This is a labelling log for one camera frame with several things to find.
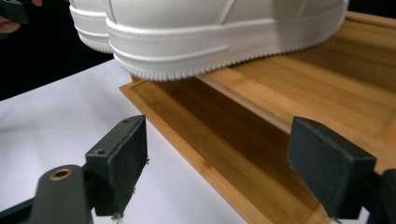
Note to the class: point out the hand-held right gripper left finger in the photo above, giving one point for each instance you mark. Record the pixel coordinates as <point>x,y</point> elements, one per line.
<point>120,165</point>

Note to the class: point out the white table mat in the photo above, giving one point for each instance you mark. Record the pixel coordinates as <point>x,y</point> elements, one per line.
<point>56,118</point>

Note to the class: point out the white sneaker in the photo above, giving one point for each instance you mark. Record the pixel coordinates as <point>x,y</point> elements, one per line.
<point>90,25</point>
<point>202,34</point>

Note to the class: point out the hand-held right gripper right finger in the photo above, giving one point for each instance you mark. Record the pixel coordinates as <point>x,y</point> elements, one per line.
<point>330,168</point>

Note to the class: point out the three-tier bamboo shoe rack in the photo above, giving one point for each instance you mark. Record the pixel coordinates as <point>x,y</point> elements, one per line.
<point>280,124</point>

